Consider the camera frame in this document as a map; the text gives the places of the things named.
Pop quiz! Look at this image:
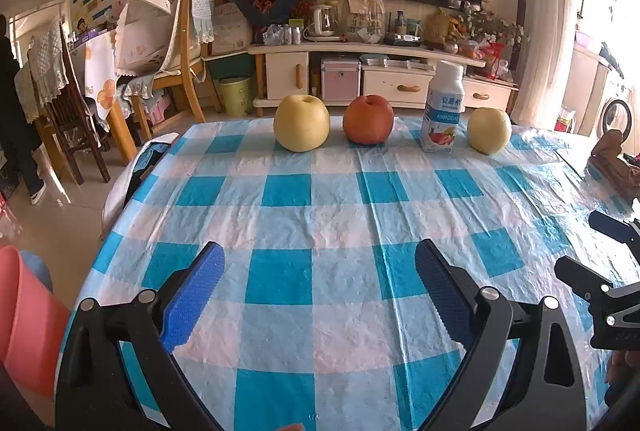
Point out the blue checkered tablecloth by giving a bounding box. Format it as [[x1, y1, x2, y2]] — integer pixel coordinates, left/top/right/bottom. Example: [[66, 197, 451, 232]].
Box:
[[55, 116, 640, 431]]

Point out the white printed chair cloth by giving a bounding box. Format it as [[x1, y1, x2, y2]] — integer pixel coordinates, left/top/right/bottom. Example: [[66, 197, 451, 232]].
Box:
[[116, 0, 188, 77]]

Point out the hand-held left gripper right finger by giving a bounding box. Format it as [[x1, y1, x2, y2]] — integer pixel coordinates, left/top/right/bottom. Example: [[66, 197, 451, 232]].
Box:
[[415, 238, 586, 431]]

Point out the cream television cabinet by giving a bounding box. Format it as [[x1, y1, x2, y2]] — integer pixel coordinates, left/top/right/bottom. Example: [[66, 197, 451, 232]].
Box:
[[248, 41, 518, 117]]

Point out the dark wooden chair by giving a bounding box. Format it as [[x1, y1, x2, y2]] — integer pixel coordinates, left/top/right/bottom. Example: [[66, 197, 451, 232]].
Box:
[[27, 24, 111, 184]]

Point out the white sack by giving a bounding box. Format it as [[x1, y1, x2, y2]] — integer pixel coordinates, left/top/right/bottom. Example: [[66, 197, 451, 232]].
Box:
[[210, 6, 253, 57]]

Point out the white orange printed tablecloth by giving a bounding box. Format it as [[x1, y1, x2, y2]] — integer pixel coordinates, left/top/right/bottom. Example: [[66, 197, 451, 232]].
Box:
[[84, 31, 121, 122]]

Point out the large yellow apple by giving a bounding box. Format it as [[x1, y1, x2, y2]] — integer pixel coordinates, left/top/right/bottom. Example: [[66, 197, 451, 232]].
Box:
[[273, 94, 331, 153]]

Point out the brown paper bag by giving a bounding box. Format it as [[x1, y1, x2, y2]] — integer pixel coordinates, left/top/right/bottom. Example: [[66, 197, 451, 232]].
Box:
[[590, 130, 640, 199]]

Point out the light blue knitted cloth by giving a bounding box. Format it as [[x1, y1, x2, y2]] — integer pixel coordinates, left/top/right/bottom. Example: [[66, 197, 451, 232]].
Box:
[[182, 0, 216, 44]]

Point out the red apple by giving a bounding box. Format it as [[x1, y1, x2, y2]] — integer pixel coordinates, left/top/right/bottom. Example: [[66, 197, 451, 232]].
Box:
[[342, 94, 395, 146]]

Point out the pink storage box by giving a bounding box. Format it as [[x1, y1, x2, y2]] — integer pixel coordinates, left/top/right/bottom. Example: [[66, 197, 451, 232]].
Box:
[[320, 58, 362, 101]]

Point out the person's right hand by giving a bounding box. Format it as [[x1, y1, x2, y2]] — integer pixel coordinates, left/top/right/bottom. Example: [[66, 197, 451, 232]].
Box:
[[607, 351, 640, 392]]

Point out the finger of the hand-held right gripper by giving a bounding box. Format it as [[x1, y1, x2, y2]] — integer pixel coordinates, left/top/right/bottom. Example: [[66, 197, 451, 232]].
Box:
[[554, 255, 615, 309], [587, 210, 640, 257]]

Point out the white flower bunch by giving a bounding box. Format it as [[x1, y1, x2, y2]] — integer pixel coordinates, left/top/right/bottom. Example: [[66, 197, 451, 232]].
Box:
[[462, 1, 526, 44]]

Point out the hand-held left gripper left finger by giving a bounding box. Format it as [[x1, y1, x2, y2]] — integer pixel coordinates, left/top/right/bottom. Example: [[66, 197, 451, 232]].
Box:
[[54, 241, 236, 431]]

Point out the green wastebasket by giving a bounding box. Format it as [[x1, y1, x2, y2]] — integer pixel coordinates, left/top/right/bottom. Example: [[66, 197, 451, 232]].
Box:
[[217, 76, 256, 116]]

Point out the small yellow apple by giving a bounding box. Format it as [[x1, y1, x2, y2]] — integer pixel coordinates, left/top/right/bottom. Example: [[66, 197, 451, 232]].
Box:
[[467, 107, 513, 156]]

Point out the white yogurt bottle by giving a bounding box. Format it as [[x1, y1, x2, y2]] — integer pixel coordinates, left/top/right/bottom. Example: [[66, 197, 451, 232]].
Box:
[[420, 60, 466, 154]]

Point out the grey lace cloth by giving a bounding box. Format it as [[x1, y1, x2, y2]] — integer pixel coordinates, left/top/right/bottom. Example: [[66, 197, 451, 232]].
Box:
[[27, 18, 68, 122]]

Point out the blue rounded object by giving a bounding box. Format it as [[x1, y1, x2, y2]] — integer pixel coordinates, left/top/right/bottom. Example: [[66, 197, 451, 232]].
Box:
[[20, 251, 53, 293]]

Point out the light wooden chair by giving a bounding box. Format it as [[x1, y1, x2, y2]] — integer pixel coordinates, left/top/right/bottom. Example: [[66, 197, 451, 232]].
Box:
[[115, 0, 223, 137]]

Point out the white fabric covered seat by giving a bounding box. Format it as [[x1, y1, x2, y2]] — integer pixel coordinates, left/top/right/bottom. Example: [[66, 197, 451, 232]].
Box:
[[101, 131, 181, 234]]

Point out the yellow wrapped item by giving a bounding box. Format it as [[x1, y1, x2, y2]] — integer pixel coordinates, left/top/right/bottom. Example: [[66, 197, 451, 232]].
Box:
[[425, 8, 463, 49]]

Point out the pack of small bottles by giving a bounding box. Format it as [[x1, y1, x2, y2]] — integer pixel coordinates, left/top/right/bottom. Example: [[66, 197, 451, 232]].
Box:
[[262, 24, 303, 46]]

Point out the pink bin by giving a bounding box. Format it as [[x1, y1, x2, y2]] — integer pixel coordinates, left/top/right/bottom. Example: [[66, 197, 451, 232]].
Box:
[[0, 245, 71, 397]]

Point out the clear plastic bag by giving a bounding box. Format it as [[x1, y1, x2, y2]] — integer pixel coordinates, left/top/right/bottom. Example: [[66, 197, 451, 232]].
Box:
[[346, 0, 386, 43]]

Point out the red bag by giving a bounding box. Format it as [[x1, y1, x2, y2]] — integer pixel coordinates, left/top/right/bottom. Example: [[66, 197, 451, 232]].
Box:
[[482, 42, 508, 79]]

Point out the white curtain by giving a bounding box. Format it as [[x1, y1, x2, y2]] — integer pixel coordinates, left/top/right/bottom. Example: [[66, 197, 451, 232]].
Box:
[[515, 0, 578, 132]]

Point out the washing machine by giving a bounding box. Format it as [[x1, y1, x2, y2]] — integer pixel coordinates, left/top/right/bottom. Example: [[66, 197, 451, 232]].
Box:
[[597, 76, 633, 134]]

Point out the electric kettle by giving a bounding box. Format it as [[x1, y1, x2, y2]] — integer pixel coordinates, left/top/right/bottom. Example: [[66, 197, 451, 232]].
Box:
[[305, 4, 337, 39]]

